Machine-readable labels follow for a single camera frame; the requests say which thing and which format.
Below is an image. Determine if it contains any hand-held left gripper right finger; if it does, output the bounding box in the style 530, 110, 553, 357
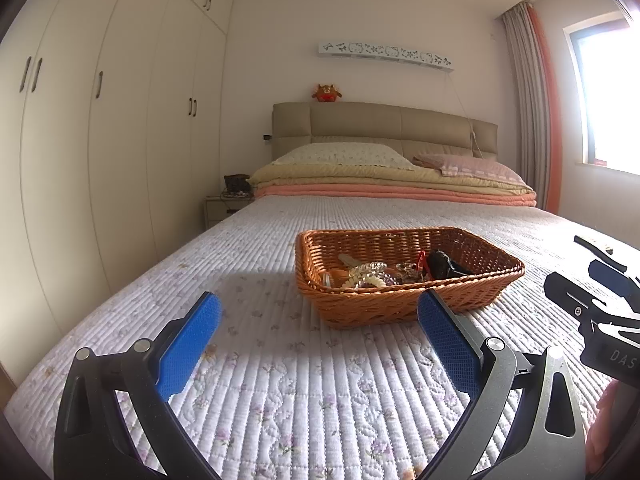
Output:
415, 289, 587, 480

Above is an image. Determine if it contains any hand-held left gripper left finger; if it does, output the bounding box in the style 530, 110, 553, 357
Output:
52, 291, 223, 480

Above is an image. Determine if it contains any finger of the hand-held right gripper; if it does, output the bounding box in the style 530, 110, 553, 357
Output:
544, 271, 608, 333
589, 259, 640, 311

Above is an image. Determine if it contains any brown wicker basket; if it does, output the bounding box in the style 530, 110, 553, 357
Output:
295, 226, 526, 330

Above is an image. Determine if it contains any clear bead bracelet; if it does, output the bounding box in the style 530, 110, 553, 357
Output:
349, 261, 388, 277

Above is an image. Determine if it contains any person's right hand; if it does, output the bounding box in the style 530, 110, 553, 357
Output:
586, 377, 640, 476

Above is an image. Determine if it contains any flat black object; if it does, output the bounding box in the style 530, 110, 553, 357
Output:
574, 235, 627, 270

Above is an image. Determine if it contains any black hair accessory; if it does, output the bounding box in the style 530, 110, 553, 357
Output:
427, 250, 477, 278

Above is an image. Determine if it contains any white quilted bedspread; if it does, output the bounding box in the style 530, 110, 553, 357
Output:
2, 194, 640, 480

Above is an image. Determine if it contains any beige nightstand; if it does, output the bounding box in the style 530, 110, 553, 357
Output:
202, 195, 256, 233

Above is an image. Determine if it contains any pink pillow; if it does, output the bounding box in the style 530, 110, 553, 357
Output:
412, 153, 526, 183

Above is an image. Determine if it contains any salmon folded blanket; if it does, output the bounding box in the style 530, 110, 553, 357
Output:
254, 182, 538, 208

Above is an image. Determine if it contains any window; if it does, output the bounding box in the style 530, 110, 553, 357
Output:
564, 17, 640, 176

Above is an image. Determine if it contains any grey and orange curtain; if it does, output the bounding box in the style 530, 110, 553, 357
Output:
501, 2, 563, 216

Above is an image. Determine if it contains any yellow folded blanket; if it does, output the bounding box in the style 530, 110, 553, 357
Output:
247, 159, 535, 196

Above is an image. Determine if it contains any white floral pillow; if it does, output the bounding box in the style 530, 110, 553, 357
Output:
272, 142, 416, 171

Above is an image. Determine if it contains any white built-in wardrobe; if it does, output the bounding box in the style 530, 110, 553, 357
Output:
0, 0, 235, 386

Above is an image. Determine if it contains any beige padded headboard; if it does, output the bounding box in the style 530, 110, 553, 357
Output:
271, 101, 499, 166

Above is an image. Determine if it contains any orange plush toy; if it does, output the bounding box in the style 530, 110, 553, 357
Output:
311, 83, 343, 104

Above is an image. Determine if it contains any white pearl bracelet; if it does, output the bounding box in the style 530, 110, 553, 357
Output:
345, 272, 390, 290

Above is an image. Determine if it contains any hanging pull cord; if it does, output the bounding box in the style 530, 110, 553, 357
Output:
447, 70, 483, 158

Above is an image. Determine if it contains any white cutout wall shelf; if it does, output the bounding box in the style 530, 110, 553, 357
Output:
317, 40, 456, 72

